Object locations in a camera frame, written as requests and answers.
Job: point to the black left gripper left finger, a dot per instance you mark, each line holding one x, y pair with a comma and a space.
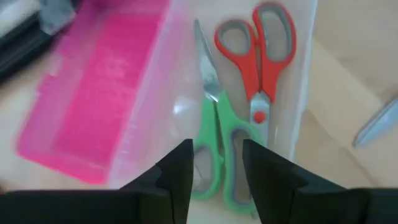
174, 180

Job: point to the clear pencil box pink lid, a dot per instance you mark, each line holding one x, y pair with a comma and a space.
99, 99

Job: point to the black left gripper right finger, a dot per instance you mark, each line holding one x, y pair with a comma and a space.
267, 183

